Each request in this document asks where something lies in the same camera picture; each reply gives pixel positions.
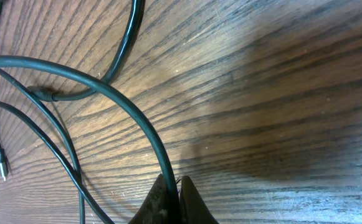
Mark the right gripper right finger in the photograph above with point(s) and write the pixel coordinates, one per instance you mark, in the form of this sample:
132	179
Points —
193	208

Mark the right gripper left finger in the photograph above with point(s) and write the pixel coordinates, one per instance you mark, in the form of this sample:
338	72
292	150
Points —
154	209

